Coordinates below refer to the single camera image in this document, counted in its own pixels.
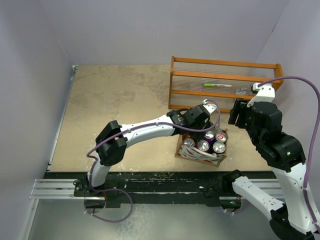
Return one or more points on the watermelon print canvas bag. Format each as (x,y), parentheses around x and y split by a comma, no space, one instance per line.
(195,155)

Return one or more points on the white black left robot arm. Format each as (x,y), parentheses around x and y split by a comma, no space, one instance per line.
(115,138)

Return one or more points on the small grey clips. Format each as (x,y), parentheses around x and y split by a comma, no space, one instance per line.
(243,91)

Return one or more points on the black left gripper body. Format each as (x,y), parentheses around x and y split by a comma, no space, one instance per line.
(195,126)

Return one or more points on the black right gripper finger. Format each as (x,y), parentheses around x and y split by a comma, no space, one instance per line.
(242,118)
(239,104)

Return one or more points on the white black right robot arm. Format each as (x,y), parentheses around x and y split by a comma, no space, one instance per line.
(295,218)

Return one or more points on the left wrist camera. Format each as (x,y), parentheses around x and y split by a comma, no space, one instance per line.
(209,106)

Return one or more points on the orange wooden shelf rack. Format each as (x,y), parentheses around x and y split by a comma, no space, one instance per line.
(226,80)

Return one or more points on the purple fanta can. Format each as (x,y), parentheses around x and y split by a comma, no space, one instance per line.
(203,146)
(210,137)

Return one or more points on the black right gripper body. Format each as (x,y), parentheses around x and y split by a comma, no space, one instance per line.
(252,129)

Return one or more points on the red tab soda can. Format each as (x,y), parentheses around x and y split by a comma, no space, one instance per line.
(221,137)

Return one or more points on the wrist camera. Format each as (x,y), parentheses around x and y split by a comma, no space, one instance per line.
(264,93)
(209,106)

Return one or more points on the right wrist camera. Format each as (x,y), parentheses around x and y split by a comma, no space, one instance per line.
(264,93)

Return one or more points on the green white marker pen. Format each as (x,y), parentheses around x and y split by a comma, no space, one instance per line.
(217,85)

